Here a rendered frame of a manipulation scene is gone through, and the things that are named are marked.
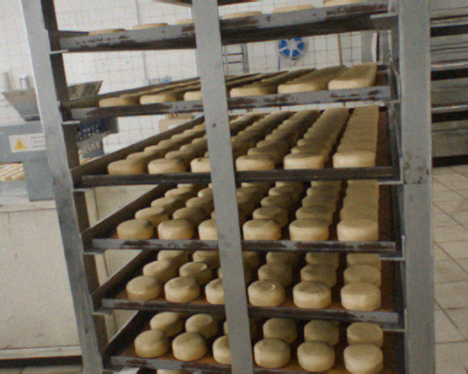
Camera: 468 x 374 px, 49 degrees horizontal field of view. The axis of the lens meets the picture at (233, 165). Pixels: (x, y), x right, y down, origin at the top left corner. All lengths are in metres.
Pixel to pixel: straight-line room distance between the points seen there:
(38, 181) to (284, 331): 1.74
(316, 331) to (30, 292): 1.95
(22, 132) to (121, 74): 4.33
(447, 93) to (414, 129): 5.29
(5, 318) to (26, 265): 0.29
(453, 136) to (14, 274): 4.65
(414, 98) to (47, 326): 2.27
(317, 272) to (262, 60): 5.78
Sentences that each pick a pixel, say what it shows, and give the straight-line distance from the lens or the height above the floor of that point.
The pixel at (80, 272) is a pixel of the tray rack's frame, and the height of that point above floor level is 1.10.
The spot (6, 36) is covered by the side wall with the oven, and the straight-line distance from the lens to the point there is 7.06.
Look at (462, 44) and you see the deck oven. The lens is 5.82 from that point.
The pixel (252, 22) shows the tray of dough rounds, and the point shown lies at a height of 1.41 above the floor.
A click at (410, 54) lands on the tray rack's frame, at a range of 0.58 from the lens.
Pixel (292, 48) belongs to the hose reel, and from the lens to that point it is 6.34.
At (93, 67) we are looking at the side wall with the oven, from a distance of 6.70.
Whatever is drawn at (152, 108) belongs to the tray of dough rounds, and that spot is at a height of 1.32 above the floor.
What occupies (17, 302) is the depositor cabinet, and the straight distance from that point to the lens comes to 2.64.
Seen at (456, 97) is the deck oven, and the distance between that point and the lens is 5.91.
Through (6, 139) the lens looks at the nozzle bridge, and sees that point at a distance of 2.40.
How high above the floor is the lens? 1.37
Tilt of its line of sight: 12 degrees down
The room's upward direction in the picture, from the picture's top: 6 degrees counter-clockwise
